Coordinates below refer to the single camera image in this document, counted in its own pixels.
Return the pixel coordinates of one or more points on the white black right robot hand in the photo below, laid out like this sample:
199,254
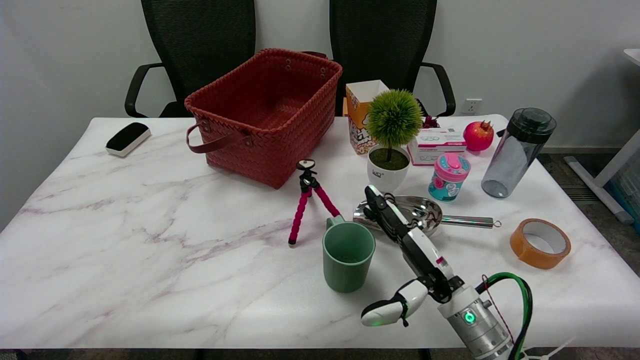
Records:
425,252

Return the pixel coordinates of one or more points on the green mug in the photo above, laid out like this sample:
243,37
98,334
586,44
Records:
347,272

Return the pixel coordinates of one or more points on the shiny metal scoop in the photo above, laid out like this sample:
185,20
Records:
422,212

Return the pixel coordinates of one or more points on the pink teal kids cup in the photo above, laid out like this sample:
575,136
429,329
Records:
448,182

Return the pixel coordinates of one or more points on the orange tape roll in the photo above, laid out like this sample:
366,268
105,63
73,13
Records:
525,252

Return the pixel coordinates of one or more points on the white pink carton box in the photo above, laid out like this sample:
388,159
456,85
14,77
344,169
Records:
435,150

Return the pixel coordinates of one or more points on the grey transparent water bottle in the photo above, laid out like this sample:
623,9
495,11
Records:
510,165

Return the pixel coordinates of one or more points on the red pomegranate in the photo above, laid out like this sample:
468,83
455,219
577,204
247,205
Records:
477,136

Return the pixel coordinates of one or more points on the small dark red ornament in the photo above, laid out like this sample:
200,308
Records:
430,122

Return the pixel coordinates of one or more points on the pink flexible mini tripod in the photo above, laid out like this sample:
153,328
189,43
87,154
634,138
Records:
301,210

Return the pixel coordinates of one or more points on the green ball plant white pot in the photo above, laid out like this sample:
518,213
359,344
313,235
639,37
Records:
394,117

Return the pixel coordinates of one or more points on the orange white popcorn box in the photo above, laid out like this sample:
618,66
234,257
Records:
357,120

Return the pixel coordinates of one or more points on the white side desk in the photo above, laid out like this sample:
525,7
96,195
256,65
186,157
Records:
597,190

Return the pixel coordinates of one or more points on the red woven basket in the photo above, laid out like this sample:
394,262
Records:
270,145

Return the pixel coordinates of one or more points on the black mesh office chair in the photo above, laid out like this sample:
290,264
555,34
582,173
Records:
200,45
382,45

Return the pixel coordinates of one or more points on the blue storage bin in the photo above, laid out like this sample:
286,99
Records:
631,192

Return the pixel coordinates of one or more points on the black white board eraser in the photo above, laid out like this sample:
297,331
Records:
127,136

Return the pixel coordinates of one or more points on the white wall socket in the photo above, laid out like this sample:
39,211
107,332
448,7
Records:
471,106

